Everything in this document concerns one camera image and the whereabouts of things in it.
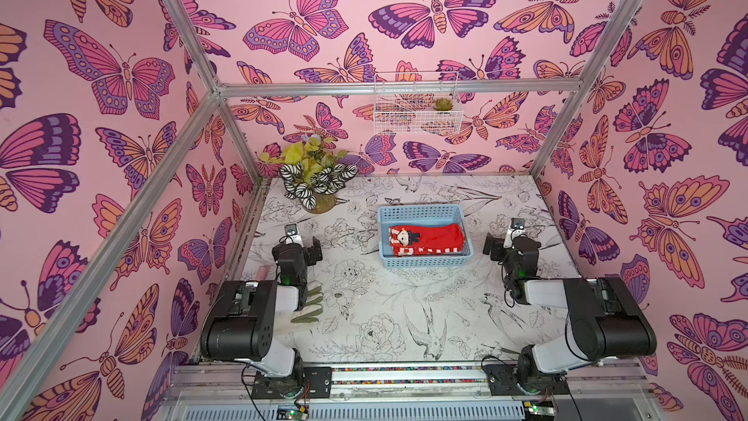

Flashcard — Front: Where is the red white striped santa sock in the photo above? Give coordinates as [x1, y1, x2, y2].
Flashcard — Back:
[393, 246, 463, 257]

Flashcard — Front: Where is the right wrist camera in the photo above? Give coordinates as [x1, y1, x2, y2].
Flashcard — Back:
[503, 218, 525, 249]

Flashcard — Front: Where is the white wire wall basket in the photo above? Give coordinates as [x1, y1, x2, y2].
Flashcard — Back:
[371, 79, 464, 138]

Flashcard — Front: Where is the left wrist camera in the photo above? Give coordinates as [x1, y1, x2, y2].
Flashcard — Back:
[280, 223, 303, 246]

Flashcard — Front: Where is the small green succulent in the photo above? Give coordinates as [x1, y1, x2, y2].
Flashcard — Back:
[432, 97, 454, 112]

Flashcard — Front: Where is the glass vase with plant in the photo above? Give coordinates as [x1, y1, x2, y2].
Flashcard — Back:
[258, 134, 358, 214]

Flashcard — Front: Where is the light blue plastic basket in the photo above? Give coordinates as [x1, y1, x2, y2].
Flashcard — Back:
[377, 204, 475, 269]

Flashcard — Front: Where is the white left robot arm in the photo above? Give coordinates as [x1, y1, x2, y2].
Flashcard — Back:
[200, 238, 323, 382]

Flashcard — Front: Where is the red snowflake patterned sock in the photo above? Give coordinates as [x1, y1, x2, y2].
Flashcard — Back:
[389, 223, 466, 249]

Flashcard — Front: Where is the purple pink garden trowel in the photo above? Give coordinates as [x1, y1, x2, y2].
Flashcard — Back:
[254, 265, 271, 281]

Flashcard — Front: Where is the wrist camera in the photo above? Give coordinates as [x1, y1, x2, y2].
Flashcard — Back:
[280, 223, 303, 246]
[503, 218, 525, 249]

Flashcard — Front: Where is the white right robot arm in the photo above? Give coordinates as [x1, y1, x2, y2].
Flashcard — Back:
[483, 230, 658, 385]

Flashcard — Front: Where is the aluminium frame profile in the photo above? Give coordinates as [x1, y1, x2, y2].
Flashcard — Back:
[1, 0, 643, 420]

